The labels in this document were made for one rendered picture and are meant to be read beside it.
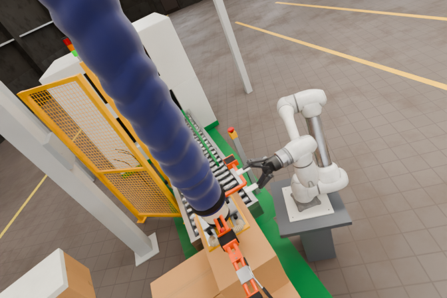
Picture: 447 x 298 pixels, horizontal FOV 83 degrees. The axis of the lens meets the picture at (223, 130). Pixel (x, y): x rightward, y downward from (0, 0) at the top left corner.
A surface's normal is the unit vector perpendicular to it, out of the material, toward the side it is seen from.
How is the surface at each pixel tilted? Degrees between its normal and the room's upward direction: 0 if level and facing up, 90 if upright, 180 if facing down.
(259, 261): 0
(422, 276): 0
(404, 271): 0
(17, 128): 90
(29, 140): 90
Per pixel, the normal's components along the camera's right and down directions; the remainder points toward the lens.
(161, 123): 0.29, 0.31
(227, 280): -0.34, -0.75
